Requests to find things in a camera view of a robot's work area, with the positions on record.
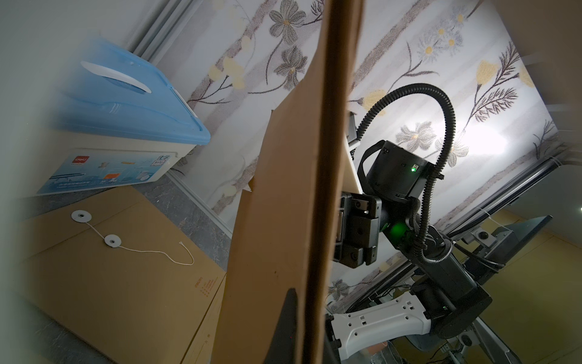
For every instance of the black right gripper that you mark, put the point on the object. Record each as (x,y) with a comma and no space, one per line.
(358,230)

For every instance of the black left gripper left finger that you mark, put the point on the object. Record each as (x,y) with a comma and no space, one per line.
(283,343)

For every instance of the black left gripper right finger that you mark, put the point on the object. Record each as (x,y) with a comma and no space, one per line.
(330,351)

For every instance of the brown kraft file bag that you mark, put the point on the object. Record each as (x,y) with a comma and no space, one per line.
(116,272)
(285,228)
(206,306)

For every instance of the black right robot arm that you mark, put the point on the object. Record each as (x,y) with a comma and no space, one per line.
(395,202)

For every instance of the blue lidded white storage box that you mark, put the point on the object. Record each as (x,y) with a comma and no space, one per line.
(115,120)

